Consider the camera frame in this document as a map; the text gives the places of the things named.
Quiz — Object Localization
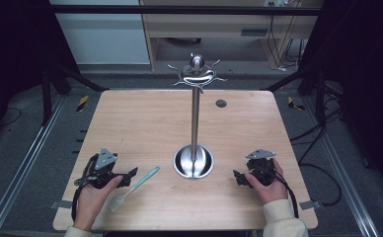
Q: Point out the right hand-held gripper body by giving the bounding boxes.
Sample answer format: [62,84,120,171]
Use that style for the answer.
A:
[244,148,277,187]

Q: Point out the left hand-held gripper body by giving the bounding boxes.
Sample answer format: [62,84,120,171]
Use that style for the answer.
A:
[75,147,130,190]

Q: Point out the person's right hand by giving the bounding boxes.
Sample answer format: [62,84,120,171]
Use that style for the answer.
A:
[244,159,289,206]

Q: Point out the person's left hand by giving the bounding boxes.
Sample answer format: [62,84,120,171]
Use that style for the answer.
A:
[72,175,124,232]

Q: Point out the steel utensil stand with hooks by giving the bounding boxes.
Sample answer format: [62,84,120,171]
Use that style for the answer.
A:
[167,53,229,181]

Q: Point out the black metal stand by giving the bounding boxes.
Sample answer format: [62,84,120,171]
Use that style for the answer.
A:
[260,64,329,127]
[40,61,111,126]

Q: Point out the white cabinet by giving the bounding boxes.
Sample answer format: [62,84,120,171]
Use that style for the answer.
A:
[48,0,151,65]

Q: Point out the light wooden desk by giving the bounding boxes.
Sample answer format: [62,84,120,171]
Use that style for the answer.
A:
[139,0,324,71]

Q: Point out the teal handled silicone spatula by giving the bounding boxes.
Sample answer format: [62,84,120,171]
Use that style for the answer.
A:
[108,165,161,212]

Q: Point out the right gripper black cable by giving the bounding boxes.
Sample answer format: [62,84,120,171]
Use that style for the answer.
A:
[258,166,300,219]

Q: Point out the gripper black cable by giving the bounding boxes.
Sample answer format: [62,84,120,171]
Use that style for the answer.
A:
[258,166,300,219]
[70,154,99,222]

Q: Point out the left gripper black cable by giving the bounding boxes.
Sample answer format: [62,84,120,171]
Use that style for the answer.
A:
[70,154,99,222]

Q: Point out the grey table bracket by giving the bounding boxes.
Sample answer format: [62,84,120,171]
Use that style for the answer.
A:
[49,199,73,210]
[299,199,323,210]

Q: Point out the black floor cable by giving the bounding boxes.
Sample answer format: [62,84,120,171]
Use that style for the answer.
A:
[289,108,345,207]

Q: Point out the aluminium floor rail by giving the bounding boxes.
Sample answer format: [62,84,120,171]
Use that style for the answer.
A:
[0,95,66,237]
[301,96,382,237]

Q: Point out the black hanging cables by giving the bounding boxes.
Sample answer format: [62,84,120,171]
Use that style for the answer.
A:
[268,15,306,64]

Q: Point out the black frame crossbar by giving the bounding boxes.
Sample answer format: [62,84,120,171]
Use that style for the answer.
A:
[49,4,323,17]

